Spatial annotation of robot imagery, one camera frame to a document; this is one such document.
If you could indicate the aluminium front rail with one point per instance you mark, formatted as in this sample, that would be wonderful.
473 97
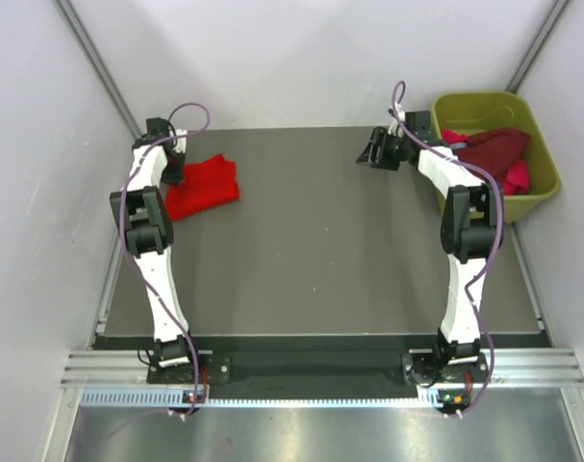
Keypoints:
119 378

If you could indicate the olive green plastic bin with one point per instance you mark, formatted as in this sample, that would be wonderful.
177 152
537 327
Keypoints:
496 130

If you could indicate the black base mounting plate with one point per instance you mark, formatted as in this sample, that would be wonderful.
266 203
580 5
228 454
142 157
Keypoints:
318 366

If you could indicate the aluminium frame post right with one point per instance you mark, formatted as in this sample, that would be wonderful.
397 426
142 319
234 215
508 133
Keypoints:
557 11

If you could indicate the maroon shirt in bin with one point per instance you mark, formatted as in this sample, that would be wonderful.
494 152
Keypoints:
493 154

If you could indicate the red t shirt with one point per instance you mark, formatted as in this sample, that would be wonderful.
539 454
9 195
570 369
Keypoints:
205 185

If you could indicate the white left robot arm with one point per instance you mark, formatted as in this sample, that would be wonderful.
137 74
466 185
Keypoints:
145 231

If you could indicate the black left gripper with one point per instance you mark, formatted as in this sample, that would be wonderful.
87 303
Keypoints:
175 177

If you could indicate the aluminium frame post left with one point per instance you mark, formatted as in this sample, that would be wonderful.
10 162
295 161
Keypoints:
79 31

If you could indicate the aluminium frame post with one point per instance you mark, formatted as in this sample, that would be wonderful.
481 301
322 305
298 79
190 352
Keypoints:
79 31
557 11

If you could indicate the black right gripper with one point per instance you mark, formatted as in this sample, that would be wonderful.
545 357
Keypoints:
378 140

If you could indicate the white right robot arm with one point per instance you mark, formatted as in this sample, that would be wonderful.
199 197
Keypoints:
470 234

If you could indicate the pink shirt in bin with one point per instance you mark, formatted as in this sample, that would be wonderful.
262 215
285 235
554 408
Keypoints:
515 178

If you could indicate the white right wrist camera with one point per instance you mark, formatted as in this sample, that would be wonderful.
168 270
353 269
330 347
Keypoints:
397 125

